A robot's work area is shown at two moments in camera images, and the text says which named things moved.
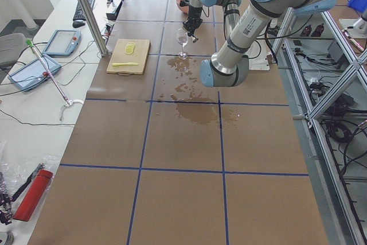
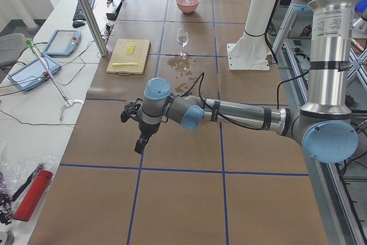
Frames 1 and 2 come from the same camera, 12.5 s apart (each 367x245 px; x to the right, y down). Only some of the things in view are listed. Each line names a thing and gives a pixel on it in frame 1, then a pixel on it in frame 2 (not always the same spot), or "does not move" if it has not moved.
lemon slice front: (129, 50) does not move
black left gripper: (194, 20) → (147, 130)
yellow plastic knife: (125, 63) does not move
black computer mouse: (78, 24) does not move
